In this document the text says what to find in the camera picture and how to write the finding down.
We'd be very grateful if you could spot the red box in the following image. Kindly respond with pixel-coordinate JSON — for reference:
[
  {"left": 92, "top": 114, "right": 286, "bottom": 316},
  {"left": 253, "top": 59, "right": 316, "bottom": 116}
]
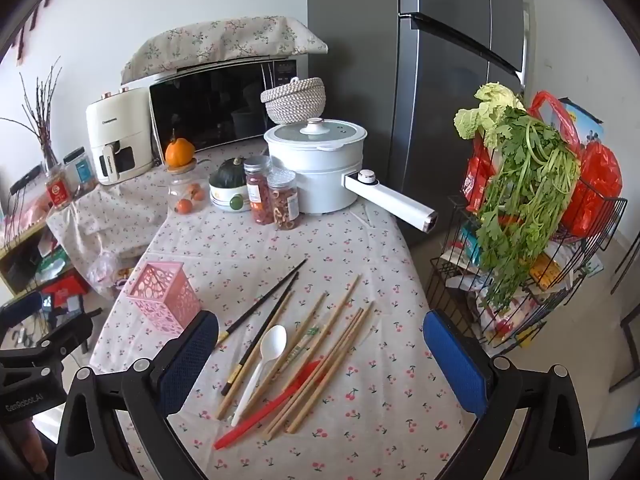
[{"left": 42, "top": 280, "right": 91, "bottom": 311}]

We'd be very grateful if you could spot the blue printed box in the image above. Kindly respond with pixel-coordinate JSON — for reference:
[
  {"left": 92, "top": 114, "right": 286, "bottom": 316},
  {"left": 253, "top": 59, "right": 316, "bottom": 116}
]
[{"left": 565, "top": 97, "right": 606, "bottom": 141}]

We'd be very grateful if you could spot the white electric cooking pot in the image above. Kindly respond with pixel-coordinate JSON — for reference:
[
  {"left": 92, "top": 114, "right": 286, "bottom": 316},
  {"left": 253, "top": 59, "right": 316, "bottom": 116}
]
[{"left": 263, "top": 117, "right": 438, "bottom": 233}]

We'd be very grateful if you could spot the white ceramic bowl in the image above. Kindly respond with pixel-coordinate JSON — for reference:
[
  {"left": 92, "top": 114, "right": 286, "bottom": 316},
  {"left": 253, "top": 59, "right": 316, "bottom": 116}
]
[{"left": 209, "top": 180, "right": 252, "bottom": 212}]

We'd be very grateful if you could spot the large orange tangerine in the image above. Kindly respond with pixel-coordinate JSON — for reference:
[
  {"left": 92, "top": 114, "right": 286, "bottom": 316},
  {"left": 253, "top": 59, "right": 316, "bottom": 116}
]
[{"left": 165, "top": 129, "right": 196, "bottom": 168}]

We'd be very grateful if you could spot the green leafy herb bunch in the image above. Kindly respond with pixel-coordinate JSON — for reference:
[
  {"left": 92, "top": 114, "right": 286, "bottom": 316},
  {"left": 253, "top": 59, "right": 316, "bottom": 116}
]
[{"left": 475, "top": 107, "right": 581, "bottom": 311}]

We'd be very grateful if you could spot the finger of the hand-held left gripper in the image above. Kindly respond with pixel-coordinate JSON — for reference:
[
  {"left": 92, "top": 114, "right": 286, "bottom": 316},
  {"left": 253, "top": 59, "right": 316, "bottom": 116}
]
[
  {"left": 0, "top": 310, "right": 96, "bottom": 367},
  {"left": 0, "top": 290, "right": 45, "bottom": 331}
]

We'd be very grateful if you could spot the glass jar with wooden lid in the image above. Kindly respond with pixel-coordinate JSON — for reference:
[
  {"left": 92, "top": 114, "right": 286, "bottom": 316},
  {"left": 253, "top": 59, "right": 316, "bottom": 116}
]
[{"left": 167, "top": 159, "right": 208, "bottom": 216}]

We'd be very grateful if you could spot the cherry print tablecloth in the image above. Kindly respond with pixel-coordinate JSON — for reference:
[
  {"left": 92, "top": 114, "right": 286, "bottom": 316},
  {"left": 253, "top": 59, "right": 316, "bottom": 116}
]
[
  {"left": 47, "top": 160, "right": 171, "bottom": 301},
  {"left": 90, "top": 137, "right": 481, "bottom": 480}
]

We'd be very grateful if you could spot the white plastic spoon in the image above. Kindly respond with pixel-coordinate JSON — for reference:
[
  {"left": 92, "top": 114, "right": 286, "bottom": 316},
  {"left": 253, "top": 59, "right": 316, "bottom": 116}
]
[{"left": 231, "top": 325, "right": 288, "bottom": 427}]

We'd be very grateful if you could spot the napa cabbage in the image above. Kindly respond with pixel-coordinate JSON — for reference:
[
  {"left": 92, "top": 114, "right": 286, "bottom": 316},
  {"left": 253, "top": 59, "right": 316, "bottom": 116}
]
[{"left": 453, "top": 82, "right": 526, "bottom": 148}]

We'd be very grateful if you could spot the floral cloth cover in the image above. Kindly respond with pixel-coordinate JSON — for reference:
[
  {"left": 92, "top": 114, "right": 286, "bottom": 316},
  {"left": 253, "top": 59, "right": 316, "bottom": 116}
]
[{"left": 120, "top": 17, "right": 329, "bottom": 86}]

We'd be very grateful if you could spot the red plastic spoon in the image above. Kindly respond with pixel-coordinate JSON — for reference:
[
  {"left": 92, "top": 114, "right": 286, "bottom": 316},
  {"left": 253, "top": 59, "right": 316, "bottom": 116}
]
[{"left": 214, "top": 360, "right": 326, "bottom": 451}]

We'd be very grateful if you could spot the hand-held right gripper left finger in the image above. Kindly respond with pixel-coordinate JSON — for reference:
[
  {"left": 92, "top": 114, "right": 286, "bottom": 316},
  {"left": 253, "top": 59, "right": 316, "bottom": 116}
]
[{"left": 55, "top": 310, "right": 221, "bottom": 480}]

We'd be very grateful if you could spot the jar of dried fruit slices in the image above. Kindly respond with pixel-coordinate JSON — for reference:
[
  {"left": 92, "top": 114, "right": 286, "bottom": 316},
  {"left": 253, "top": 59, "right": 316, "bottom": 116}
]
[{"left": 267, "top": 168, "right": 302, "bottom": 231}]

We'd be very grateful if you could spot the green tissue pack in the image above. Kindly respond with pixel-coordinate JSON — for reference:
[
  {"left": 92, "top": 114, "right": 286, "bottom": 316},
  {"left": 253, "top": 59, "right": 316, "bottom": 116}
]
[{"left": 35, "top": 252, "right": 68, "bottom": 281}]

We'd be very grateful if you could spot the green kabocha pumpkin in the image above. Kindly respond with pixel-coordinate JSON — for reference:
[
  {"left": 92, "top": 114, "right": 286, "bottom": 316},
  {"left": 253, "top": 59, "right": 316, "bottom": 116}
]
[{"left": 209, "top": 157, "right": 246, "bottom": 186}]

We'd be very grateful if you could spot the red plastic bag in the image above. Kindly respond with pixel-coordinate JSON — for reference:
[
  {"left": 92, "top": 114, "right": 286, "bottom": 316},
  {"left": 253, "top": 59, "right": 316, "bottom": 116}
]
[{"left": 560, "top": 140, "right": 623, "bottom": 238}]

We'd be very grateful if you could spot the black microwave oven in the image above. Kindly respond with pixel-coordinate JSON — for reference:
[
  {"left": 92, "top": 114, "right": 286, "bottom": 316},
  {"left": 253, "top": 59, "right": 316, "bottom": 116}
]
[{"left": 149, "top": 57, "right": 310, "bottom": 153}]

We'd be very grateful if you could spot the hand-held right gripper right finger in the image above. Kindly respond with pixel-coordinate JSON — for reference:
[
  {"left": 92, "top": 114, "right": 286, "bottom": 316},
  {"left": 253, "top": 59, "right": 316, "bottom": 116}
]
[{"left": 422, "top": 309, "right": 588, "bottom": 480}]

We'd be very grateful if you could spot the yellow packet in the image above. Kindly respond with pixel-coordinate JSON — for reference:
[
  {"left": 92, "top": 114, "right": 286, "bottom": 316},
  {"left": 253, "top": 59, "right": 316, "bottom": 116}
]
[{"left": 530, "top": 255, "right": 566, "bottom": 291}]

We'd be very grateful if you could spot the pile of wooden chopsticks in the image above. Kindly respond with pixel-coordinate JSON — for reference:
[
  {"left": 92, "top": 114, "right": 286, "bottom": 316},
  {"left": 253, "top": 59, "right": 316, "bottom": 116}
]
[{"left": 216, "top": 274, "right": 375, "bottom": 442}]

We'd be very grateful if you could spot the woven lidded basket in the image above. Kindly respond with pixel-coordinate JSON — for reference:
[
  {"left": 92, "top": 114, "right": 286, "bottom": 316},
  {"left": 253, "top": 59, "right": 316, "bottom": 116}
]
[{"left": 260, "top": 76, "right": 326, "bottom": 125}]

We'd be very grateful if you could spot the cream air fryer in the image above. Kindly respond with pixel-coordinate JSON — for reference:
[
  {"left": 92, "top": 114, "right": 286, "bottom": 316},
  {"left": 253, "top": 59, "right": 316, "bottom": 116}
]
[{"left": 85, "top": 86, "right": 156, "bottom": 186}]

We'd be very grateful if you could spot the dried twig bunch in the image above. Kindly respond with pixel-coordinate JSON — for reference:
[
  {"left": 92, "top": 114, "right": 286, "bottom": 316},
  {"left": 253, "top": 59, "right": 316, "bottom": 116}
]
[{"left": 0, "top": 57, "right": 63, "bottom": 161}]

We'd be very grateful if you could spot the black chopstick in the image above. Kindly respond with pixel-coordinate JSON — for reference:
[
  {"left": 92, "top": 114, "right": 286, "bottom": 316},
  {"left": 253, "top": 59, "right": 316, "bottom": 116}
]
[
  {"left": 216, "top": 258, "right": 308, "bottom": 345},
  {"left": 221, "top": 272, "right": 300, "bottom": 397}
]

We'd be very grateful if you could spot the grey refrigerator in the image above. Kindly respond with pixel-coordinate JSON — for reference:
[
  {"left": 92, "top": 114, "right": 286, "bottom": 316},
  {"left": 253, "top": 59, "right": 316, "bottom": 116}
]
[{"left": 306, "top": 0, "right": 531, "bottom": 251}]

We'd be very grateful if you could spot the red snack packet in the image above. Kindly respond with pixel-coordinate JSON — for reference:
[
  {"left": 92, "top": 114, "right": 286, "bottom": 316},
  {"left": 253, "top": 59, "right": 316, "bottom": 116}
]
[{"left": 462, "top": 135, "right": 496, "bottom": 213}]

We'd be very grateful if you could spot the person's left hand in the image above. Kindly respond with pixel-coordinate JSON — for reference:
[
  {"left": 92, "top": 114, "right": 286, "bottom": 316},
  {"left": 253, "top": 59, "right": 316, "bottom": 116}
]
[{"left": 0, "top": 417, "right": 41, "bottom": 477}]

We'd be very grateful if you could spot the red label glass jar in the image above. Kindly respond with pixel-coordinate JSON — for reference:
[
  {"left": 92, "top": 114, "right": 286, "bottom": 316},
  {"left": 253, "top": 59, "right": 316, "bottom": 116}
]
[{"left": 46, "top": 170, "right": 76, "bottom": 210}]

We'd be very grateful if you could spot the jar of red dried berries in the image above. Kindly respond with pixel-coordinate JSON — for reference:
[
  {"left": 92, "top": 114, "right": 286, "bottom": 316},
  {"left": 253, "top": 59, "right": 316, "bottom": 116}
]
[{"left": 243, "top": 155, "right": 275, "bottom": 226}]

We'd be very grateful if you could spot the pink perforated utensil holder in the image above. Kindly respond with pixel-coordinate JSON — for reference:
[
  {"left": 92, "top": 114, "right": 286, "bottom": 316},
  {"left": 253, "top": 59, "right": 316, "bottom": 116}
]
[{"left": 125, "top": 261, "right": 202, "bottom": 338}]

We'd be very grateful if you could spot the clear container blue label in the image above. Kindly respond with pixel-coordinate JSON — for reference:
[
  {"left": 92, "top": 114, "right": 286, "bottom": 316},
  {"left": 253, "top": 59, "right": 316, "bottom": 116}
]
[{"left": 62, "top": 146, "right": 98, "bottom": 193}]

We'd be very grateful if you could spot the crumpled clear plastic bag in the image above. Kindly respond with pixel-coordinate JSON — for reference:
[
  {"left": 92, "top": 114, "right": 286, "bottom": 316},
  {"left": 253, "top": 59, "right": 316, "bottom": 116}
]
[{"left": 87, "top": 252, "right": 131, "bottom": 296}]

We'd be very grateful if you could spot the black wire rack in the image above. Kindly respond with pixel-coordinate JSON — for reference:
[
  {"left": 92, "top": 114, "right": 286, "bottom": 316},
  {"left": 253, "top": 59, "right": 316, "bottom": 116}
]
[{"left": 429, "top": 180, "right": 628, "bottom": 351}]

